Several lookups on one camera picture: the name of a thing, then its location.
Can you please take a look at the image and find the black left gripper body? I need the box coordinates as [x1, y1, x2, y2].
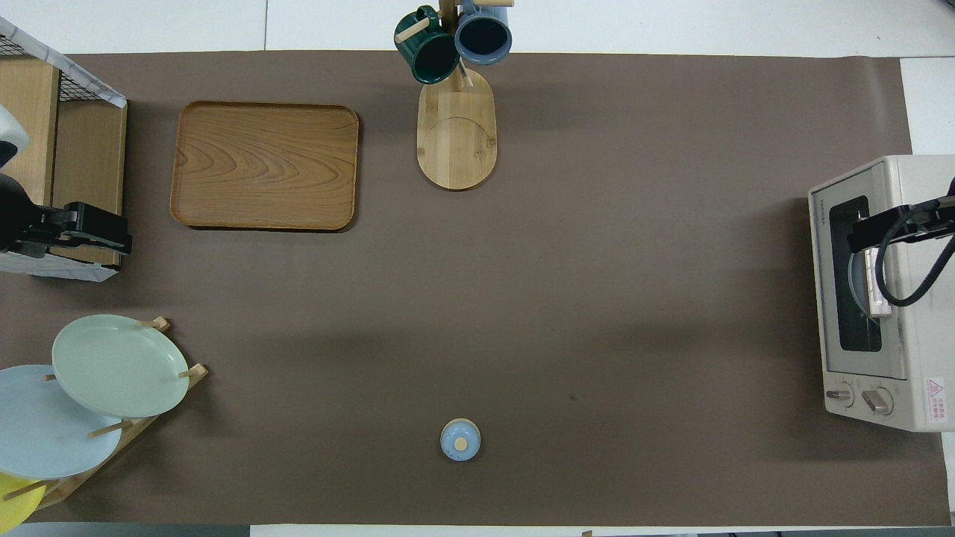
[0, 173, 113, 258]

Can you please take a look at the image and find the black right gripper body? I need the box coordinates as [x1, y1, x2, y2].
[848, 195, 955, 247]

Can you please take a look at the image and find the light blue plate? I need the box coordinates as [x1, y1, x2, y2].
[848, 254, 870, 321]

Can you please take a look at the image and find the glass oven door with handle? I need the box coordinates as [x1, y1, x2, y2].
[808, 170, 912, 383]

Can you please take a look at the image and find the cream toaster oven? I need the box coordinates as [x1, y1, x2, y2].
[808, 155, 955, 432]

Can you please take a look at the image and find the wooden shelf unit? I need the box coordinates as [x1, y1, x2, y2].
[0, 56, 128, 266]

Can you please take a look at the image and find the mint green plate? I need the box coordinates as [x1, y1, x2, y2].
[51, 314, 190, 418]

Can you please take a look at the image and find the grey patterned cloth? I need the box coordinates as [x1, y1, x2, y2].
[0, 16, 128, 283]

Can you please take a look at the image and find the wooden serving tray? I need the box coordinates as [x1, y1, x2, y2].
[169, 101, 360, 232]

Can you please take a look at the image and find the wooden plate rack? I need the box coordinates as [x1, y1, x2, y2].
[0, 317, 208, 512]

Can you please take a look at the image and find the pale blue racked plate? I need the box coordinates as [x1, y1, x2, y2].
[0, 365, 124, 480]

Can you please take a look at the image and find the yellow plate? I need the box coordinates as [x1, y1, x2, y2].
[0, 472, 46, 534]

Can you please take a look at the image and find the brown table mat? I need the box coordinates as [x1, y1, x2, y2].
[0, 51, 950, 527]

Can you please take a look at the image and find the wooden mug tree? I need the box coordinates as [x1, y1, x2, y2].
[394, 0, 516, 192]

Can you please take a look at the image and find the dark green mug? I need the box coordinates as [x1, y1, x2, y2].
[394, 6, 461, 85]

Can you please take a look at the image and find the small blue lid wooden knob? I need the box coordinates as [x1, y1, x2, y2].
[439, 418, 481, 462]

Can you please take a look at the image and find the blue mug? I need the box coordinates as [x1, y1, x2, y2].
[454, 0, 513, 66]

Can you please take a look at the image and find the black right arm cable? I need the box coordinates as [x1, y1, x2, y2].
[874, 200, 955, 308]

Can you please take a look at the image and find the black wire basket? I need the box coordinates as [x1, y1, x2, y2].
[0, 34, 90, 105]

